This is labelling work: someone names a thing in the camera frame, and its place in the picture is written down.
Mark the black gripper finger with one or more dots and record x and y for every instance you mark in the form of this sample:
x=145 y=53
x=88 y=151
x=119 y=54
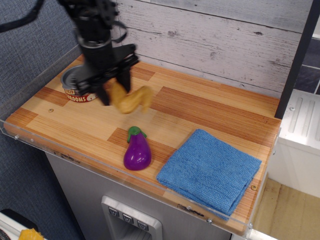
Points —
x=102 y=95
x=124 y=78

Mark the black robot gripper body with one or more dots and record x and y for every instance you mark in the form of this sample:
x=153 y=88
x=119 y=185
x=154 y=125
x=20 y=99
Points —
x=102 y=62

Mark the yellow toy chicken wing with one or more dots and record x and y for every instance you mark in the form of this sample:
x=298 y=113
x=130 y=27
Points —
x=128 y=103

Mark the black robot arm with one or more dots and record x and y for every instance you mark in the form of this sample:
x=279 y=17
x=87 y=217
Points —
x=94 y=20

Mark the purple toy eggplant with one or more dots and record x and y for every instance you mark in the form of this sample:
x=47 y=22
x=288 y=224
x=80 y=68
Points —
x=138 y=155

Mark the toy mushroom can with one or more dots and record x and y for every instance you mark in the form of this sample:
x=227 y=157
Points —
x=72 y=92

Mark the silver toy fridge cabinet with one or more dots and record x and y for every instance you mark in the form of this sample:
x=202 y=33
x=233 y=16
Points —
x=84 y=189

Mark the water dispenser panel with buttons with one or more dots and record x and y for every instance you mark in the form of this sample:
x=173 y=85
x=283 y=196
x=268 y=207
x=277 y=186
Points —
x=127 y=223

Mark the blue folded microfiber cloth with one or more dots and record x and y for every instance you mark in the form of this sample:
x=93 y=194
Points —
x=210 y=172

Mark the yellow object at corner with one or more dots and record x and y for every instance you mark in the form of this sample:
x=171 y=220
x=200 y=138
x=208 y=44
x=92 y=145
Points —
x=30 y=234

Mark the white toy sink unit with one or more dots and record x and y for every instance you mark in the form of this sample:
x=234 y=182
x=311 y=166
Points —
x=295 y=161

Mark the black vertical post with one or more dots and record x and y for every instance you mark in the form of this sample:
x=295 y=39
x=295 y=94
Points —
x=300 y=54

